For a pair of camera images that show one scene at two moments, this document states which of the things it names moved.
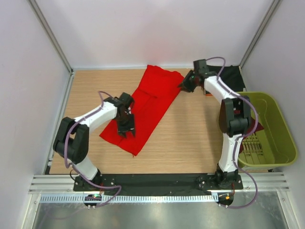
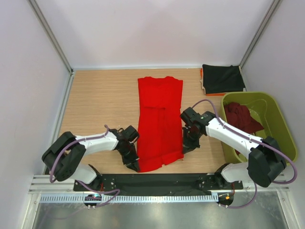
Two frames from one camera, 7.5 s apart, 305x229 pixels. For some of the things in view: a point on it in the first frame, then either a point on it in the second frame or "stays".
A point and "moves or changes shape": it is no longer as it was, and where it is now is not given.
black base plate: (158, 184) stays
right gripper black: (185, 85) to (188, 145)
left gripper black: (130, 127) to (132, 162)
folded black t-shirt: (231, 74) stays
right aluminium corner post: (274, 4) stays
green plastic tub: (272, 145) stays
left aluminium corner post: (41, 16) stays
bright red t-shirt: (153, 100) moves or changes shape
